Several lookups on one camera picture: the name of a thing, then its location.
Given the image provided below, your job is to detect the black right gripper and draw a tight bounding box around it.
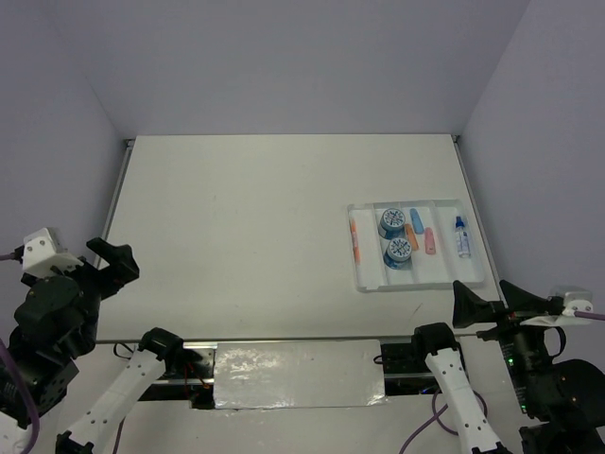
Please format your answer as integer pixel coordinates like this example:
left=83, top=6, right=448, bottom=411
left=451, top=274, right=558, bottom=410

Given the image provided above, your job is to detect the clear blue spray bottle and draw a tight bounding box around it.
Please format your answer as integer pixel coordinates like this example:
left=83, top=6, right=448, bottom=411
left=455, top=216, right=471, bottom=258

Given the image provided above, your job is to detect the pink highlighter cap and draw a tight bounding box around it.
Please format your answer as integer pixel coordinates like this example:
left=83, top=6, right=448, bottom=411
left=423, top=227, right=437, bottom=255

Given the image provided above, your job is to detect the orange highlighter cap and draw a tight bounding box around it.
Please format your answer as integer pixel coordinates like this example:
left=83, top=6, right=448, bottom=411
left=405, top=223, right=419, bottom=251

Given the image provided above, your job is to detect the blue paint jar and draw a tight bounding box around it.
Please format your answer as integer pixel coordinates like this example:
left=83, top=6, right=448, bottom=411
left=383, top=237, right=412, bottom=270
left=378, top=208, right=406, bottom=240

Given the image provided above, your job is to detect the blue highlighter cap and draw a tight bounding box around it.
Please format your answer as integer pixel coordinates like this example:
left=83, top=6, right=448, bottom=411
left=409, top=208, right=424, bottom=235

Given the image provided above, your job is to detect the orange highlighter pen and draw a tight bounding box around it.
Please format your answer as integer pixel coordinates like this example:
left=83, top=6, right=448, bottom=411
left=349, top=218, right=361, bottom=266

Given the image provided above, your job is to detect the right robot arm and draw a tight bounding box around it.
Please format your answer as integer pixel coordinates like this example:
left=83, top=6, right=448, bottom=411
left=410, top=281, right=604, bottom=453

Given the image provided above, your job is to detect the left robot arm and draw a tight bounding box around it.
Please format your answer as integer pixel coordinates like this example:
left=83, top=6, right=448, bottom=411
left=1, top=229, right=185, bottom=453

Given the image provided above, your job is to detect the clear plastic organizer tray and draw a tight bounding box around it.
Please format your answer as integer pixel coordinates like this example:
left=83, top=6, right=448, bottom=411
left=347, top=200, right=485, bottom=292

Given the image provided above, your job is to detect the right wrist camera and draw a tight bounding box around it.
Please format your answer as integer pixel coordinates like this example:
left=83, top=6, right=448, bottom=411
left=521, top=286, right=596, bottom=328

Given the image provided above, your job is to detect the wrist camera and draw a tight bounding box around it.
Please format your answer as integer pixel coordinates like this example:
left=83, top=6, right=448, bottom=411
left=22, top=227, right=83, bottom=278
left=521, top=286, right=596, bottom=328

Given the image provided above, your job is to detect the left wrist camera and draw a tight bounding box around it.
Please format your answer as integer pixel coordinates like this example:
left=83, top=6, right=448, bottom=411
left=22, top=227, right=83, bottom=278

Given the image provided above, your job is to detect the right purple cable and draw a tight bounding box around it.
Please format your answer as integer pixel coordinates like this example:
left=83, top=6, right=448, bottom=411
left=399, top=309, right=605, bottom=454

